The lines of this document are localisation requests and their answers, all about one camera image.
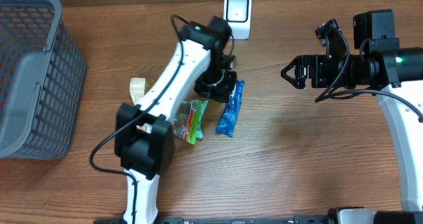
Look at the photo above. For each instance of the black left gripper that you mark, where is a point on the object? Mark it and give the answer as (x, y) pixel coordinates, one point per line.
(221, 94)

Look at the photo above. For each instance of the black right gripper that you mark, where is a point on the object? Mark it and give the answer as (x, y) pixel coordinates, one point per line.
(316, 62)

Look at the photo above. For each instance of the teal snack packet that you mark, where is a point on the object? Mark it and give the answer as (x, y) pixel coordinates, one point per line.
(204, 105)

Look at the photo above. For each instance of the blue snack packet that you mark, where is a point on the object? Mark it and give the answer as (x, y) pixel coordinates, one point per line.
(226, 124)

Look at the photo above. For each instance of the green candy packet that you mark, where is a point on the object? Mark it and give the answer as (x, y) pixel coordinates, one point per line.
(185, 125)

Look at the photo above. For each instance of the beige nut snack bag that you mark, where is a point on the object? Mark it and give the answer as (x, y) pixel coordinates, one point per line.
(139, 87)

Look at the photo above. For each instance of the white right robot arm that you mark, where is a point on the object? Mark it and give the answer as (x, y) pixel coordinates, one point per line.
(390, 73)

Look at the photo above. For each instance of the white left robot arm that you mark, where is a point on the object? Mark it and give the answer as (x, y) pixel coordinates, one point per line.
(144, 139)

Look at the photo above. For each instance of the white barcode scanner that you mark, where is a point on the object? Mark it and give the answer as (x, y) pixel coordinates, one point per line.
(238, 15)

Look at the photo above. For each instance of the grey plastic basket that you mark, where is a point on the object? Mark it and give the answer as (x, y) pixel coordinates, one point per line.
(42, 78)

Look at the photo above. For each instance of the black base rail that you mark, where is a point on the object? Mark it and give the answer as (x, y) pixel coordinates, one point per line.
(299, 219)

